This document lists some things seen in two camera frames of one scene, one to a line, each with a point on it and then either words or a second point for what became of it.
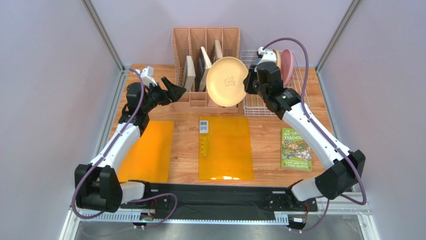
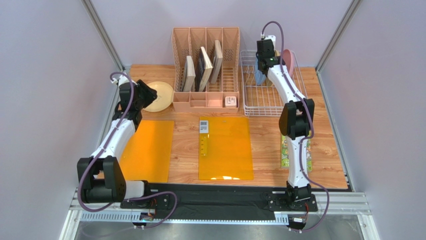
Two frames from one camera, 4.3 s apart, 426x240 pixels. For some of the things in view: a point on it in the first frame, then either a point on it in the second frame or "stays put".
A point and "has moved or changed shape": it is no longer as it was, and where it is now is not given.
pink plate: (287, 64) stays put
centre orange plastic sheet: (225, 148) stays put
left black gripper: (174, 93) → (151, 94)
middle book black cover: (203, 70) stays put
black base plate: (222, 202) stays put
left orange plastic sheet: (149, 158) stays put
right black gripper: (251, 81) → (263, 65)
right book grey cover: (218, 53) stays put
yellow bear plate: (224, 81) has moved or changed shape
